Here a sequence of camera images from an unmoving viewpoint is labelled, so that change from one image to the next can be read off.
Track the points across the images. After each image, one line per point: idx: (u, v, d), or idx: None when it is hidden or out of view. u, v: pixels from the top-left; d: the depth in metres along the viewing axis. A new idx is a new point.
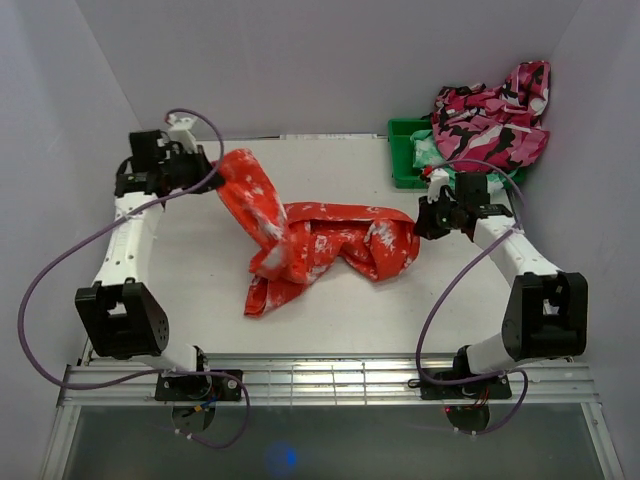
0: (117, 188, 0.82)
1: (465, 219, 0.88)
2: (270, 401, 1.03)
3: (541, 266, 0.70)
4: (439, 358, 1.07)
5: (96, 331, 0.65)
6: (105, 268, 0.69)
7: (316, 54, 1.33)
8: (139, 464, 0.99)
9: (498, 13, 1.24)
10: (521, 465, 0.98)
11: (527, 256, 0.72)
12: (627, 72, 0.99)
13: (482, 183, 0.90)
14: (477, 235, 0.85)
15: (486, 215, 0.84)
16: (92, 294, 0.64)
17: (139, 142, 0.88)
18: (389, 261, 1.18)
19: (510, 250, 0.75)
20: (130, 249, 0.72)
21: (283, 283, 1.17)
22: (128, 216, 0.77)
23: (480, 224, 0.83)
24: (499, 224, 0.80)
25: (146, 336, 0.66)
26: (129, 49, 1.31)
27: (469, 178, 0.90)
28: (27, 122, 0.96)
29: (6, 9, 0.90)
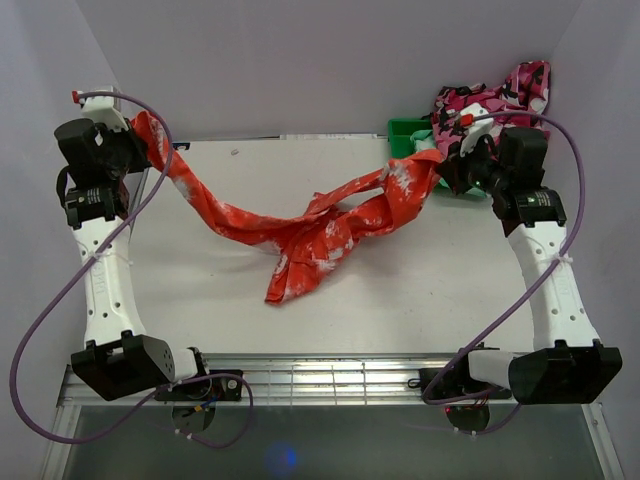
0: (72, 217, 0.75)
1: (505, 208, 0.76)
2: (270, 402, 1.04)
3: (577, 332, 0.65)
4: (440, 358, 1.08)
5: (103, 381, 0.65)
6: (92, 323, 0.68)
7: (316, 54, 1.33)
8: (139, 464, 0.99)
9: (498, 13, 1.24)
10: (522, 465, 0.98)
11: (564, 311, 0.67)
12: (627, 72, 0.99)
13: (536, 161, 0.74)
14: (514, 235, 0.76)
15: (532, 221, 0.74)
16: (87, 356, 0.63)
17: (72, 151, 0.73)
18: (405, 209, 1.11)
19: (548, 296, 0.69)
20: (114, 296, 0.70)
21: (303, 272, 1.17)
22: (96, 255, 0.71)
23: (524, 230, 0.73)
24: (546, 244, 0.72)
25: (152, 382, 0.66)
26: (129, 49, 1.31)
27: (522, 157, 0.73)
28: (26, 122, 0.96)
29: (6, 10, 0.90)
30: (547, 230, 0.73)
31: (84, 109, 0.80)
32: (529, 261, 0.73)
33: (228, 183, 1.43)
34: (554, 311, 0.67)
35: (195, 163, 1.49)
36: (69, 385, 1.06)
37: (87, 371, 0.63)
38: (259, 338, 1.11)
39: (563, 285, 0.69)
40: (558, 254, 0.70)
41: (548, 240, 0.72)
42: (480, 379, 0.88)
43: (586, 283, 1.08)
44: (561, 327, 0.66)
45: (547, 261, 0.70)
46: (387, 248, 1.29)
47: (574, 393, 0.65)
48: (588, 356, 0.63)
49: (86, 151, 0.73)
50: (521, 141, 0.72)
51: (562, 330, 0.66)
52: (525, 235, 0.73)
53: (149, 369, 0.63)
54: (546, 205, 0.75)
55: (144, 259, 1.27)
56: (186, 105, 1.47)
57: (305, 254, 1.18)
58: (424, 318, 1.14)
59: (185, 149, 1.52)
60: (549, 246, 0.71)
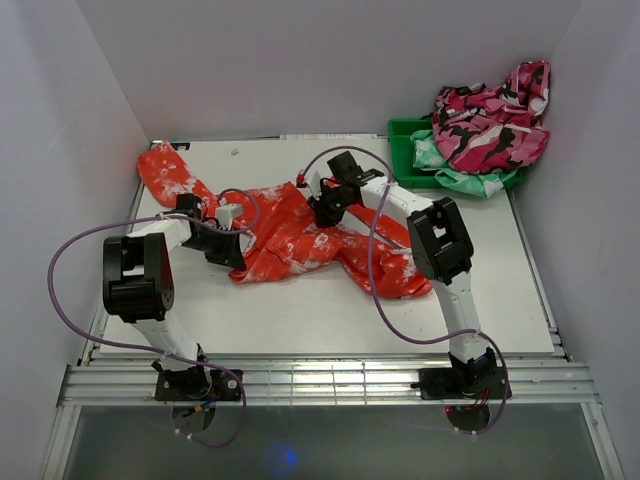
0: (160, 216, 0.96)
1: (351, 192, 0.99)
2: (270, 402, 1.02)
3: (420, 203, 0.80)
4: (439, 358, 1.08)
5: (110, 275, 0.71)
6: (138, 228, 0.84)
7: (316, 55, 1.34)
8: (140, 464, 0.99)
9: (499, 13, 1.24)
10: (520, 465, 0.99)
11: (409, 200, 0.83)
12: (626, 73, 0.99)
13: (352, 160, 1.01)
14: (365, 202, 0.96)
15: (365, 182, 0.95)
16: (118, 242, 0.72)
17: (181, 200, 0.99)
18: (392, 285, 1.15)
19: (395, 200, 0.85)
20: (160, 227, 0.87)
21: (271, 262, 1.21)
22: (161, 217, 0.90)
23: (365, 190, 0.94)
24: (379, 185, 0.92)
25: (151, 294, 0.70)
26: (130, 51, 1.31)
27: (340, 159, 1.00)
28: (28, 124, 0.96)
29: (6, 12, 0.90)
30: (377, 181, 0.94)
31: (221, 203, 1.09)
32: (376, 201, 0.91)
33: (229, 183, 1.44)
34: (403, 205, 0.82)
35: (196, 163, 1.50)
36: (69, 385, 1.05)
37: (112, 254, 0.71)
38: (259, 337, 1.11)
39: (401, 190, 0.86)
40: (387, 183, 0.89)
41: (380, 183, 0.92)
42: (457, 345, 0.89)
43: (585, 283, 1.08)
44: (411, 207, 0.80)
45: (382, 190, 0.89)
46: None
47: (455, 243, 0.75)
48: (441, 215, 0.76)
49: (191, 199, 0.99)
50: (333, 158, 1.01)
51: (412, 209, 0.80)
52: (366, 190, 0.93)
53: (159, 266, 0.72)
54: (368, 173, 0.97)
55: None
56: (186, 106, 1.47)
57: (282, 248, 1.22)
58: (425, 318, 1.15)
59: (185, 149, 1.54)
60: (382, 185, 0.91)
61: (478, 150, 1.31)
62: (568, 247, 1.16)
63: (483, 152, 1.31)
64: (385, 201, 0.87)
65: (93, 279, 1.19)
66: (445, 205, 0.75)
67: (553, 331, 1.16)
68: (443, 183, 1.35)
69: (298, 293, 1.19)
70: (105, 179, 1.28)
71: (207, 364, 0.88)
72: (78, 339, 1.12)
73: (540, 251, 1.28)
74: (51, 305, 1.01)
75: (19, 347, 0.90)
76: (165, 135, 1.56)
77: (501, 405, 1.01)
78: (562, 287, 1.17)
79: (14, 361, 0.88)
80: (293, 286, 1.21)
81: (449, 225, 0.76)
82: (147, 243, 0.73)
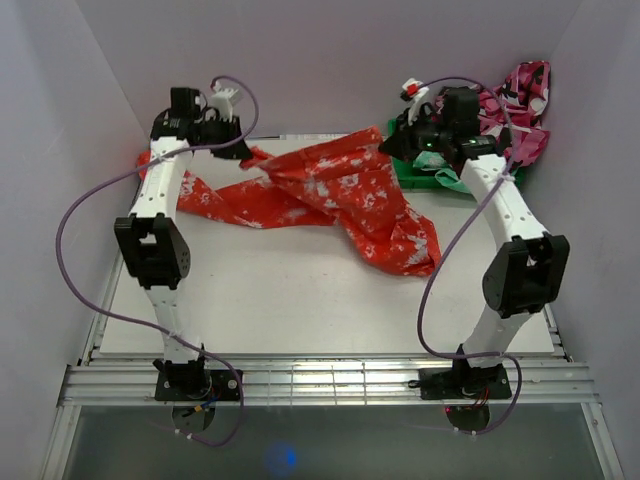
0: (153, 132, 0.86)
1: (452, 152, 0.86)
2: (270, 402, 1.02)
3: (528, 228, 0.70)
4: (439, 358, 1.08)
5: (129, 254, 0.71)
6: (139, 203, 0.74)
7: (317, 54, 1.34)
8: (141, 464, 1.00)
9: (499, 13, 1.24)
10: (520, 465, 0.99)
11: (516, 215, 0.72)
12: (626, 72, 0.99)
13: (474, 111, 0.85)
14: (465, 172, 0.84)
15: (476, 155, 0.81)
16: (127, 224, 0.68)
17: (177, 96, 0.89)
18: (391, 261, 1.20)
19: (500, 206, 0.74)
20: (162, 187, 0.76)
21: (296, 161, 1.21)
22: (161, 157, 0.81)
23: (470, 165, 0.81)
24: (490, 169, 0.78)
25: (170, 269, 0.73)
26: (130, 50, 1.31)
27: (462, 103, 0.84)
28: (28, 124, 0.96)
29: (6, 12, 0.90)
30: (489, 159, 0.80)
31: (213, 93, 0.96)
32: (480, 185, 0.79)
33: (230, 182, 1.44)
34: (506, 217, 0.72)
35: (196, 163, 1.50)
36: (69, 385, 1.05)
37: (124, 238, 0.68)
38: (259, 336, 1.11)
39: (510, 197, 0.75)
40: (501, 175, 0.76)
41: (491, 168, 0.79)
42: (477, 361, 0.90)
43: (585, 283, 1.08)
44: (513, 227, 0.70)
45: (493, 182, 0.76)
46: None
47: (539, 286, 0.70)
48: (543, 251, 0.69)
49: (187, 95, 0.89)
50: (458, 96, 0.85)
51: (515, 231, 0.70)
52: (472, 167, 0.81)
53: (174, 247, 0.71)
54: (486, 144, 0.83)
55: None
56: None
57: (313, 159, 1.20)
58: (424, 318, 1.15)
59: None
60: (494, 172, 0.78)
61: None
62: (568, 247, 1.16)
63: None
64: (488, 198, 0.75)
65: (93, 278, 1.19)
66: (553, 244, 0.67)
67: (553, 331, 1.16)
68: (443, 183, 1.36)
69: (299, 293, 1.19)
70: (104, 178, 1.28)
71: (210, 354, 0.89)
72: (78, 339, 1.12)
73: None
74: (51, 305, 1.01)
75: (19, 347, 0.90)
76: None
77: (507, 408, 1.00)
78: (563, 287, 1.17)
79: (14, 360, 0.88)
80: (294, 285, 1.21)
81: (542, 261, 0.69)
82: (155, 230, 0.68)
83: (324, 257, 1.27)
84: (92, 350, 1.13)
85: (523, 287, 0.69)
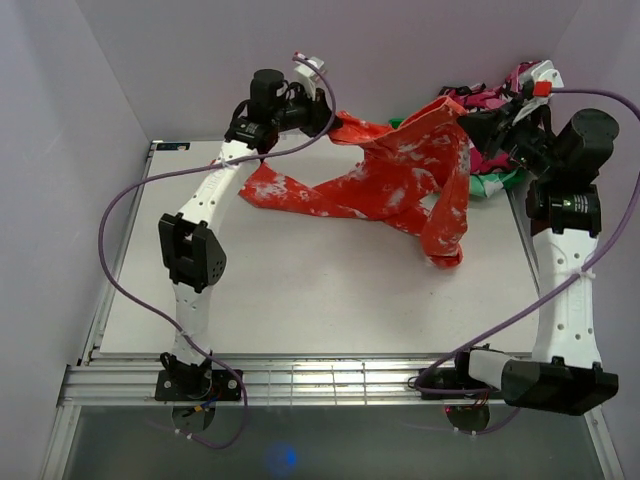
0: (227, 133, 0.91)
1: (536, 205, 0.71)
2: (270, 402, 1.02)
3: (578, 352, 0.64)
4: (439, 358, 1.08)
5: (167, 247, 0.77)
6: (188, 202, 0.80)
7: (317, 54, 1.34)
8: (140, 464, 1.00)
9: (498, 13, 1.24)
10: (520, 465, 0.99)
11: (572, 329, 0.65)
12: (626, 73, 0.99)
13: (592, 163, 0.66)
14: (536, 235, 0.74)
15: (560, 225, 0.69)
16: (172, 221, 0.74)
17: (255, 92, 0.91)
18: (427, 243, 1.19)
19: (558, 310, 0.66)
20: (214, 195, 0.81)
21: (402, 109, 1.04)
22: (225, 165, 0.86)
23: (547, 233, 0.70)
24: (569, 251, 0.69)
25: (198, 275, 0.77)
26: (130, 49, 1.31)
27: (584, 152, 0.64)
28: (27, 123, 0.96)
29: (6, 12, 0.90)
30: (575, 238, 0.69)
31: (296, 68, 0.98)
32: (549, 271, 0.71)
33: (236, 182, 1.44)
34: (560, 327, 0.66)
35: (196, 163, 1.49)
36: (69, 385, 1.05)
37: (164, 231, 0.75)
38: (259, 336, 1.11)
39: (576, 302, 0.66)
40: (581, 269, 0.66)
41: (573, 251, 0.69)
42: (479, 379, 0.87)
43: None
44: (561, 342, 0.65)
45: (567, 274, 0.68)
46: (389, 249, 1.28)
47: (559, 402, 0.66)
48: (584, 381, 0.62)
49: (263, 93, 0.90)
50: (582, 141, 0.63)
51: (560, 350, 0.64)
52: (549, 239, 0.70)
53: (206, 257, 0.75)
54: (582, 213, 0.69)
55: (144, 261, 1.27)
56: (187, 106, 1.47)
57: None
58: (424, 318, 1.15)
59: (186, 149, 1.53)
60: (573, 258, 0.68)
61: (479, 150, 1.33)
62: None
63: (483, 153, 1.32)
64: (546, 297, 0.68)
65: (93, 278, 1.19)
66: (596, 382, 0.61)
67: None
68: None
69: (299, 293, 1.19)
70: (104, 177, 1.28)
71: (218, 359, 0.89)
72: (77, 339, 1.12)
73: None
74: (51, 305, 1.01)
75: (19, 347, 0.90)
76: (165, 135, 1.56)
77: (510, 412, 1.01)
78: None
79: (14, 359, 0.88)
80: (295, 285, 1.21)
81: (576, 391, 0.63)
82: (193, 237, 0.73)
83: (325, 257, 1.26)
84: (91, 350, 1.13)
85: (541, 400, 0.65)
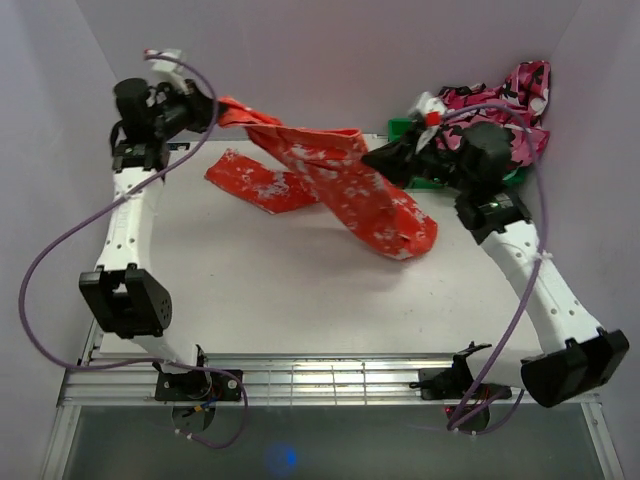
0: (116, 163, 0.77)
1: (471, 218, 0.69)
2: (270, 402, 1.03)
3: (581, 326, 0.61)
4: (438, 358, 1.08)
5: (100, 310, 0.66)
6: (106, 251, 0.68)
7: (317, 53, 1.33)
8: (140, 464, 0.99)
9: (498, 12, 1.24)
10: (521, 465, 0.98)
11: (563, 307, 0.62)
12: (626, 72, 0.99)
13: (504, 166, 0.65)
14: (483, 242, 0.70)
15: (503, 226, 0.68)
16: (94, 280, 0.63)
17: (126, 114, 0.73)
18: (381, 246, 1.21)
19: (543, 296, 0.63)
20: (131, 233, 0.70)
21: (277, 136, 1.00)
22: (126, 196, 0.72)
23: (495, 236, 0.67)
24: (519, 242, 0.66)
25: (149, 321, 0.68)
26: (130, 49, 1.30)
27: (488, 162, 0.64)
28: (27, 122, 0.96)
29: (6, 11, 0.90)
30: (517, 229, 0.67)
31: (153, 67, 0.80)
32: (512, 268, 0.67)
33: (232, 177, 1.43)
34: (554, 311, 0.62)
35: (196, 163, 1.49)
36: (69, 385, 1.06)
37: (91, 294, 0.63)
38: (260, 336, 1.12)
39: (555, 283, 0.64)
40: (538, 253, 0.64)
41: (523, 240, 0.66)
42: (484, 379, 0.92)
43: (586, 283, 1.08)
44: (564, 325, 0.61)
45: (530, 262, 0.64)
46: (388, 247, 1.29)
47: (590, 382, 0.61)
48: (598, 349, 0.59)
49: (137, 115, 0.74)
50: (486, 151, 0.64)
51: (569, 331, 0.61)
52: (499, 241, 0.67)
53: (152, 302, 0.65)
54: (510, 205, 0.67)
55: None
56: None
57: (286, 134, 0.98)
58: (424, 318, 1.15)
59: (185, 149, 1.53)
60: (528, 247, 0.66)
61: None
62: (569, 247, 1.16)
63: None
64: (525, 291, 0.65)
65: None
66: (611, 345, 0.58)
67: None
68: None
69: (298, 293, 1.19)
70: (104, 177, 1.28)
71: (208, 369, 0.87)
72: (77, 339, 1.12)
73: None
74: (51, 304, 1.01)
75: (19, 347, 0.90)
76: None
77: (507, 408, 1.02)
78: None
79: (14, 359, 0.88)
80: (295, 286, 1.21)
81: (597, 361, 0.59)
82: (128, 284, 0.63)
83: (324, 257, 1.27)
84: (91, 350, 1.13)
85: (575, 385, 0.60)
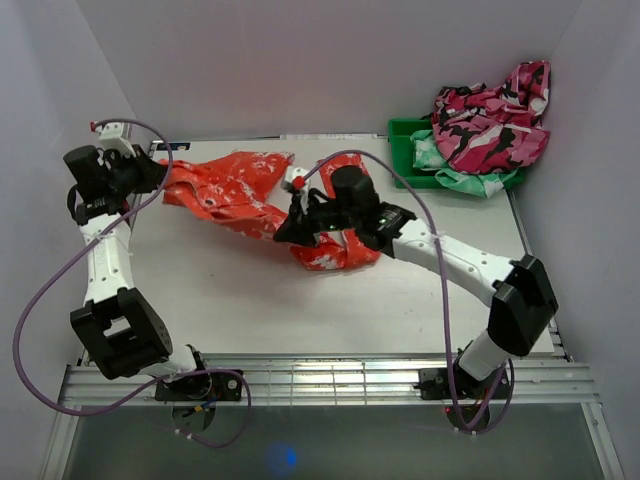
0: (79, 218, 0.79)
1: (374, 241, 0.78)
2: (270, 402, 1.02)
3: (498, 267, 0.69)
4: (437, 358, 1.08)
5: (99, 346, 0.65)
6: (92, 286, 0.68)
7: (316, 53, 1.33)
8: (140, 464, 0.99)
9: (499, 13, 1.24)
10: (521, 465, 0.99)
11: (476, 262, 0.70)
12: (626, 73, 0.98)
13: (371, 190, 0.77)
14: (396, 253, 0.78)
15: (396, 232, 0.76)
16: (86, 311, 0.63)
17: (80, 175, 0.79)
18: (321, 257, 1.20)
19: (457, 263, 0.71)
20: (112, 264, 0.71)
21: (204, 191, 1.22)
22: (100, 237, 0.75)
23: (397, 242, 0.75)
24: (418, 235, 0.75)
25: (151, 344, 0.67)
26: (129, 49, 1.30)
27: (359, 194, 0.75)
28: (27, 123, 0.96)
29: (6, 11, 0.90)
30: (411, 227, 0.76)
31: (100, 136, 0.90)
32: (426, 259, 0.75)
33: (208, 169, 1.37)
34: (471, 268, 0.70)
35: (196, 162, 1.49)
36: (69, 384, 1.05)
37: (85, 328, 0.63)
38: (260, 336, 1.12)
39: (458, 249, 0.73)
40: (433, 236, 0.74)
41: (419, 232, 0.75)
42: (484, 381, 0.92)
43: (586, 284, 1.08)
44: (484, 273, 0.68)
45: (432, 245, 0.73)
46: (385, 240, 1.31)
47: (542, 307, 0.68)
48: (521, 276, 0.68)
49: (92, 173, 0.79)
50: (352, 187, 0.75)
51: (492, 275, 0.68)
52: (402, 244, 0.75)
53: (149, 323, 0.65)
54: (397, 216, 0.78)
55: (143, 261, 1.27)
56: (187, 106, 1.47)
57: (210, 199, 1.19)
58: (424, 318, 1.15)
59: (185, 148, 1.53)
60: (423, 236, 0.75)
61: (479, 150, 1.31)
62: (569, 247, 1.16)
63: (483, 152, 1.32)
64: (442, 266, 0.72)
65: None
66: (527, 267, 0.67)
67: (553, 331, 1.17)
68: (443, 183, 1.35)
69: (297, 293, 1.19)
70: None
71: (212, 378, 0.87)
72: (77, 340, 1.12)
73: (542, 251, 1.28)
74: (51, 305, 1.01)
75: (19, 348, 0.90)
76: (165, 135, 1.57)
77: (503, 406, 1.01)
78: (563, 287, 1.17)
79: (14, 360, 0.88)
80: (295, 286, 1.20)
81: (526, 285, 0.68)
82: (123, 306, 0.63)
83: None
84: None
85: (531, 317, 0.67)
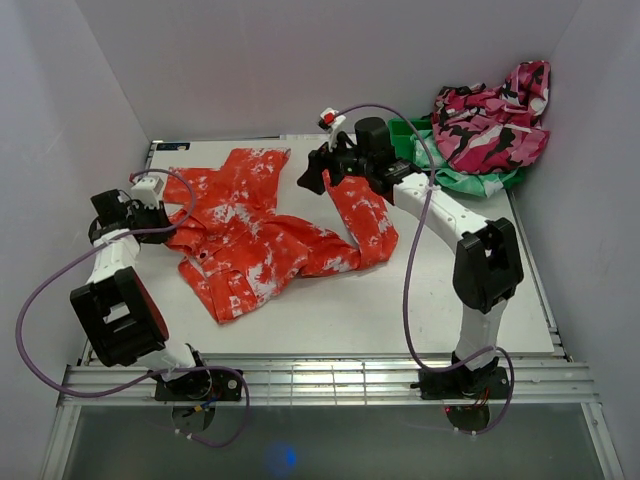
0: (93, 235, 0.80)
1: (379, 186, 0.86)
2: (270, 402, 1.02)
3: (472, 221, 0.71)
4: (437, 357, 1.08)
5: (96, 329, 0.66)
6: (95, 273, 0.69)
7: (316, 54, 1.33)
8: (140, 464, 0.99)
9: (498, 13, 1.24)
10: (520, 465, 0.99)
11: (456, 214, 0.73)
12: (626, 73, 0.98)
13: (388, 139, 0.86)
14: (396, 200, 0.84)
15: (400, 179, 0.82)
16: (86, 290, 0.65)
17: (102, 204, 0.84)
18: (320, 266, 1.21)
19: (439, 212, 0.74)
20: (115, 256, 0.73)
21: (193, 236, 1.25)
22: (108, 241, 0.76)
23: (397, 189, 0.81)
24: (416, 185, 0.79)
25: (147, 328, 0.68)
26: (129, 49, 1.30)
27: (376, 137, 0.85)
28: (27, 124, 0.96)
29: (6, 12, 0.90)
30: (412, 179, 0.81)
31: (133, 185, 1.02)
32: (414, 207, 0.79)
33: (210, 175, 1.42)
34: (449, 219, 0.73)
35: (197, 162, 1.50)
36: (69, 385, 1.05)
37: (84, 306, 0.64)
38: (260, 336, 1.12)
39: (446, 202, 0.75)
40: (428, 187, 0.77)
41: (417, 183, 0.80)
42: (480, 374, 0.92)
43: (585, 284, 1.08)
44: (459, 225, 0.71)
45: (423, 194, 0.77)
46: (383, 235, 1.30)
47: (504, 270, 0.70)
48: (493, 237, 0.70)
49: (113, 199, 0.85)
50: (371, 131, 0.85)
51: (463, 227, 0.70)
52: (400, 190, 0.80)
53: (145, 304, 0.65)
54: (404, 169, 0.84)
55: (143, 261, 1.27)
56: (187, 106, 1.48)
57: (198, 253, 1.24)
58: (424, 317, 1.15)
59: (185, 149, 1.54)
60: (420, 187, 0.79)
61: (479, 150, 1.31)
62: (569, 247, 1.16)
63: (483, 152, 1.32)
64: (425, 211, 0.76)
65: None
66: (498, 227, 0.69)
67: (553, 331, 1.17)
68: (444, 183, 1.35)
69: (297, 293, 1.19)
70: (105, 178, 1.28)
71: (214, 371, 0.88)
72: (77, 340, 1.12)
73: (541, 251, 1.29)
74: (51, 305, 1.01)
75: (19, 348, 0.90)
76: (165, 136, 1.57)
77: (503, 405, 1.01)
78: (563, 287, 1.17)
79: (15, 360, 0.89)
80: (295, 286, 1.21)
81: (497, 244, 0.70)
82: (118, 285, 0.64)
83: None
84: (91, 350, 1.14)
85: (492, 276, 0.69)
